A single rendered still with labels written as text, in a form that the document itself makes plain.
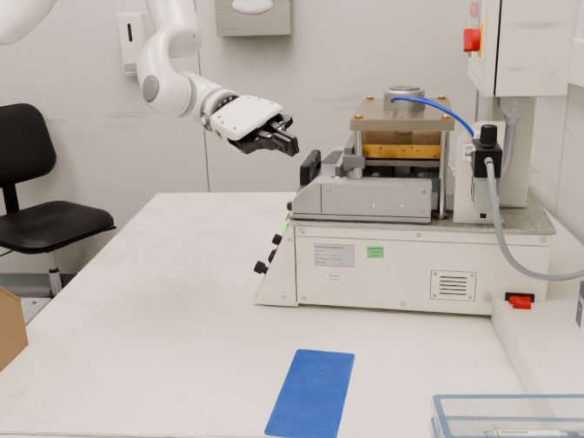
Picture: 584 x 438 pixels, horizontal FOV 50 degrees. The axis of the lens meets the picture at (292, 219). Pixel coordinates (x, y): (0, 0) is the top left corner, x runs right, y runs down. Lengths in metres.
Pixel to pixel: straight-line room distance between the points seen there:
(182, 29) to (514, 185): 0.69
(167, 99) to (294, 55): 1.68
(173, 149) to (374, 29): 1.03
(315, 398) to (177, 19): 0.74
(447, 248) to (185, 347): 0.49
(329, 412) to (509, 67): 0.60
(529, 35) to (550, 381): 0.52
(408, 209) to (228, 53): 1.79
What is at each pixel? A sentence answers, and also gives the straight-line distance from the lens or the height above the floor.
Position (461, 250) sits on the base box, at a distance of 1.14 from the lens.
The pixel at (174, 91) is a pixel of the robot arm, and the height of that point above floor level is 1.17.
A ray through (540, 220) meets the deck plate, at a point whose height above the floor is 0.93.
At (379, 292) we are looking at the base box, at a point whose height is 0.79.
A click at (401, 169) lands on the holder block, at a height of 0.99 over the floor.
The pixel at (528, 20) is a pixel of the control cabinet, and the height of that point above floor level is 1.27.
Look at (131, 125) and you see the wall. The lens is 2.94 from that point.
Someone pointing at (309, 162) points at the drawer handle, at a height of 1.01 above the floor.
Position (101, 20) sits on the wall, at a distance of 2.93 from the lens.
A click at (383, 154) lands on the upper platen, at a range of 1.16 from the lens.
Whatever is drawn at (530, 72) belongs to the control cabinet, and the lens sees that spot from 1.09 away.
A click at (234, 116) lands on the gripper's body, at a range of 1.07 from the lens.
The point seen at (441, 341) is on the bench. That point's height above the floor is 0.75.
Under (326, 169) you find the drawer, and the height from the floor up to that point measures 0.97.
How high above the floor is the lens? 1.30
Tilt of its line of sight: 19 degrees down
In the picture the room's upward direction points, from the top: 2 degrees counter-clockwise
